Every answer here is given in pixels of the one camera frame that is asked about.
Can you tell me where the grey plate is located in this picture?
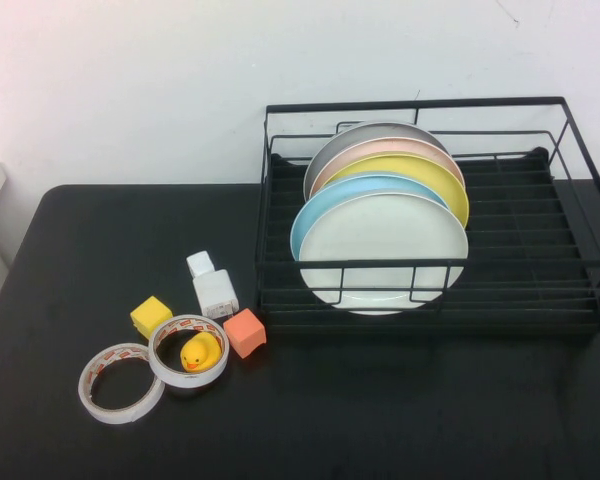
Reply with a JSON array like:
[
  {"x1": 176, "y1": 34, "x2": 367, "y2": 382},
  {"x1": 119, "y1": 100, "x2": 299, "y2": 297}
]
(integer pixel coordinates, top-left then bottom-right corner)
[{"x1": 303, "y1": 120, "x2": 449, "y2": 204}]

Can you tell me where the light blue plate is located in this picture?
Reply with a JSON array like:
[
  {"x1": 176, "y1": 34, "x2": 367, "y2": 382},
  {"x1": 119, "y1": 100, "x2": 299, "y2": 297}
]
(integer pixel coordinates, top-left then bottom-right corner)
[{"x1": 289, "y1": 172, "x2": 451, "y2": 262}]

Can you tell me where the orange foam cube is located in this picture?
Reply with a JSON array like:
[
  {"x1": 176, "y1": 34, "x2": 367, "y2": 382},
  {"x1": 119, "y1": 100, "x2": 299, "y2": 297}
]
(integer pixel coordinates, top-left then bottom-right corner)
[{"x1": 223, "y1": 307, "x2": 268, "y2": 360}]

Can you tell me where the white charger plug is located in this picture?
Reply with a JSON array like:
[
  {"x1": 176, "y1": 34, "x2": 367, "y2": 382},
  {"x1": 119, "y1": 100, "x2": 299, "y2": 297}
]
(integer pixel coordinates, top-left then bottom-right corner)
[{"x1": 192, "y1": 268, "x2": 241, "y2": 320}]

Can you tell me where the small white cube adapter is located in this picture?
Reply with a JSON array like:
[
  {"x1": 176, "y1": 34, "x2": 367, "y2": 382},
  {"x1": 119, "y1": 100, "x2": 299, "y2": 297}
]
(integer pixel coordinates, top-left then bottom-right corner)
[{"x1": 186, "y1": 251, "x2": 216, "y2": 278}]

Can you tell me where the white double-sided tape roll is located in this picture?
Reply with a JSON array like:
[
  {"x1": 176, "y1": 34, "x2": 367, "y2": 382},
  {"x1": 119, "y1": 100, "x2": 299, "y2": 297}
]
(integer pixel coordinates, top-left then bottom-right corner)
[
  {"x1": 148, "y1": 313, "x2": 230, "y2": 390},
  {"x1": 78, "y1": 342, "x2": 165, "y2": 425}
]

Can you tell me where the yellow plate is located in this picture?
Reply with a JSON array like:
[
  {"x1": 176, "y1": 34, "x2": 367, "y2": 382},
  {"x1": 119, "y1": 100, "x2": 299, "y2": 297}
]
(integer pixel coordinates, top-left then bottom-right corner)
[{"x1": 323, "y1": 153, "x2": 471, "y2": 229}]

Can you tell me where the pink plate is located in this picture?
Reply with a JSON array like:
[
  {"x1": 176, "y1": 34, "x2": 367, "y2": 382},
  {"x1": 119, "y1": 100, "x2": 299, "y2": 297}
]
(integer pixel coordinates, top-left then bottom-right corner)
[{"x1": 309, "y1": 138, "x2": 467, "y2": 199}]

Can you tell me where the yellow foam cube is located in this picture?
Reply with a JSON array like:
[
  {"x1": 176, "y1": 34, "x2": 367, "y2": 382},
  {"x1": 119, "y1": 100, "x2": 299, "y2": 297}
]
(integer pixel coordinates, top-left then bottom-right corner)
[{"x1": 129, "y1": 295, "x2": 174, "y2": 335}]

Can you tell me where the black wire dish rack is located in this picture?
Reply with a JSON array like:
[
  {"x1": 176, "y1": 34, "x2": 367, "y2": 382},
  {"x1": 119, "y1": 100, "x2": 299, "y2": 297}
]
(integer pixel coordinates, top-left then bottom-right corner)
[{"x1": 253, "y1": 96, "x2": 600, "y2": 336}]

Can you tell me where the white plate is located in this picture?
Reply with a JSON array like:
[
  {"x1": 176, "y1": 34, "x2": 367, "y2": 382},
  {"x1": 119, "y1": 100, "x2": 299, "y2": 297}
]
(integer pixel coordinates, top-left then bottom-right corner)
[{"x1": 298, "y1": 191, "x2": 470, "y2": 316}]

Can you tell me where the yellow rubber duck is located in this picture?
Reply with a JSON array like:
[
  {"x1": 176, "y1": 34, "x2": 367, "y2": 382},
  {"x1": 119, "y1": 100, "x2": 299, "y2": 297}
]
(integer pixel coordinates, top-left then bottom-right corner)
[{"x1": 180, "y1": 332, "x2": 222, "y2": 374}]

